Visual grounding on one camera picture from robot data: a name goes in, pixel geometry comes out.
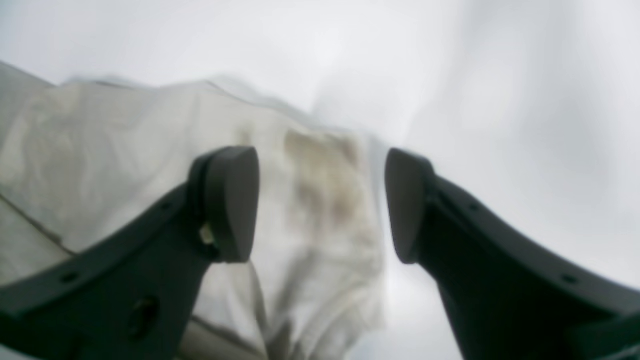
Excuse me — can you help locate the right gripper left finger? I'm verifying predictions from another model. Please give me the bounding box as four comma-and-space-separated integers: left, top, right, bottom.
1, 146, 260, 360

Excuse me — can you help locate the beige T-shirt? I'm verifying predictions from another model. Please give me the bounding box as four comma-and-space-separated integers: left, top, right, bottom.
1, 63, 385, 360

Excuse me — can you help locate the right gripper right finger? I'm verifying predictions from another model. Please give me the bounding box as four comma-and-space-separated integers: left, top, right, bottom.
384, 148, 640, 360

